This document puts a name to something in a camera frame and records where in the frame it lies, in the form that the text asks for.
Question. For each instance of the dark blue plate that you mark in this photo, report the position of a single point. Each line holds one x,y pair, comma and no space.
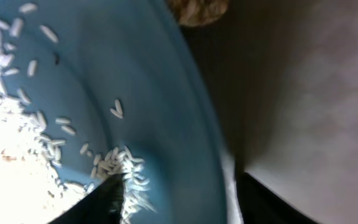
173,124

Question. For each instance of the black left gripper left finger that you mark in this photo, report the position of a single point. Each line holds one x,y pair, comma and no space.
102,206

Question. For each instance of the dark brown serving tray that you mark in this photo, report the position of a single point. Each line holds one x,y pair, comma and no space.
283,78

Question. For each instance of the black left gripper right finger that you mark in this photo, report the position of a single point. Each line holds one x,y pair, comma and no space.
259,205

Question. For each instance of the brown food scrap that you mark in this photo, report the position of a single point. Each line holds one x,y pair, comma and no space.
196,13

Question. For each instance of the white rice pile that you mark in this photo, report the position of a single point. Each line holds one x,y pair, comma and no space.
64,101

